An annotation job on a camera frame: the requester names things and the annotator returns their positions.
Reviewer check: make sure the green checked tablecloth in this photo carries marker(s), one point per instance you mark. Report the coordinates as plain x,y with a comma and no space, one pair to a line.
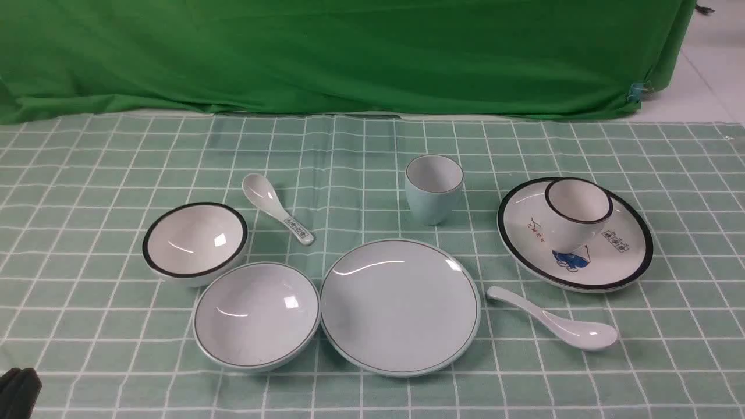
110,340

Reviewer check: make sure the light blue plate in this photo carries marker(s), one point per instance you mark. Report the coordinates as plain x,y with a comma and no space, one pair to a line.
399,308

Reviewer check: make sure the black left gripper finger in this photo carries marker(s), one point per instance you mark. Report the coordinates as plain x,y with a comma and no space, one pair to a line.
20,389

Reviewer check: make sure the black-rimmed cartoon plate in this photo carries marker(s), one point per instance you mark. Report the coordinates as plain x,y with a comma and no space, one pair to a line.
615,258

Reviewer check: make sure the white spoon with characters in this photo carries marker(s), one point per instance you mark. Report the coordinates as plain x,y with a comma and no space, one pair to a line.
260,192

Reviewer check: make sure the black parts on floor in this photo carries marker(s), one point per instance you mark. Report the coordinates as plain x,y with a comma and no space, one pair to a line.
705,11

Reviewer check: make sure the light blue cup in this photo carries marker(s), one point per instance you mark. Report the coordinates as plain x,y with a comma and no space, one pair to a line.
433,186

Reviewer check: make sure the plain white spoon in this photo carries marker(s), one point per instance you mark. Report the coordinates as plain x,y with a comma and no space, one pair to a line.
583,335

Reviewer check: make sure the black-rimmed white bowl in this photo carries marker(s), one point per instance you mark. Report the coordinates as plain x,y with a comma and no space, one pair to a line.
193,244

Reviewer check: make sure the green backdrop cloth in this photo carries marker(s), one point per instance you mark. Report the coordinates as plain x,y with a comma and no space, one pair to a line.
546,60

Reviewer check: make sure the light blue bowl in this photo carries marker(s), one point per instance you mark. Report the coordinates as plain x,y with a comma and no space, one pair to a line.
257,317

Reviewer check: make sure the black-rimmed white cup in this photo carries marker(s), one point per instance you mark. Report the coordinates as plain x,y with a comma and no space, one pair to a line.
575,211

